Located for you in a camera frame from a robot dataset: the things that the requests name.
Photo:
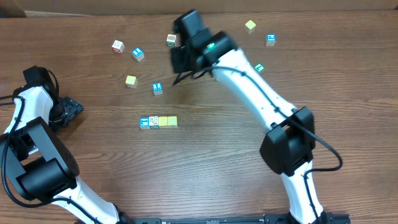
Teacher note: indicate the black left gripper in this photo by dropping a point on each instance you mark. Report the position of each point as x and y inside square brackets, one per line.
[72, 107]

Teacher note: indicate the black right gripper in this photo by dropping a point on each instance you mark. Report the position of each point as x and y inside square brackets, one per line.
[180, 68]

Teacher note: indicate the wooden block green H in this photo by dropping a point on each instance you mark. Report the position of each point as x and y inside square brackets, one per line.
[172, 122]

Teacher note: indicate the wooden block yellow B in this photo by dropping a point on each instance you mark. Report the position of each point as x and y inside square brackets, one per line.
[163, 122]

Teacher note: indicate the wooden block green trim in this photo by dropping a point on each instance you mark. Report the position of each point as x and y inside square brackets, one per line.
[154, 122]

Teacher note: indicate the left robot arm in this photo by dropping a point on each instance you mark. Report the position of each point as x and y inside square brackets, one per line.
[36, 167]

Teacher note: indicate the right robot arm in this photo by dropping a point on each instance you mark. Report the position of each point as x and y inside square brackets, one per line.
[288, 143]

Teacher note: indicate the wooden block green face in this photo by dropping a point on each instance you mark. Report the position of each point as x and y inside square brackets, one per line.
[171, 40]

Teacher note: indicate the wooden block blue middle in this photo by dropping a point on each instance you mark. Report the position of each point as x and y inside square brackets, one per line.
[157, 88]

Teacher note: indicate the wooden block yellow left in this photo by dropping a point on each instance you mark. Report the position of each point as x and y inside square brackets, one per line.
[131, 81]

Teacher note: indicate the wooden block pink trim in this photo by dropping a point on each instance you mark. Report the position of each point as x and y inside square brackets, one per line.
[118, 46]

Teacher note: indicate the wooden block yellow far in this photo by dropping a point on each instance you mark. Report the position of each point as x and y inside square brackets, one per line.
[249, 27]

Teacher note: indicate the wooden block green seven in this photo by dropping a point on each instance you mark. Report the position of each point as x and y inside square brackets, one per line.
[259, 68]

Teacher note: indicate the wooden block blue P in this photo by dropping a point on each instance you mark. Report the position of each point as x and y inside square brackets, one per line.
[270, 40]

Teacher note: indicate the cardboard back board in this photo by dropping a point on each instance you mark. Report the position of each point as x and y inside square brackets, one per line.
[21, 8]

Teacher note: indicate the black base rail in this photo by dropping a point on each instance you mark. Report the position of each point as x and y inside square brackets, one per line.
[328, 218]

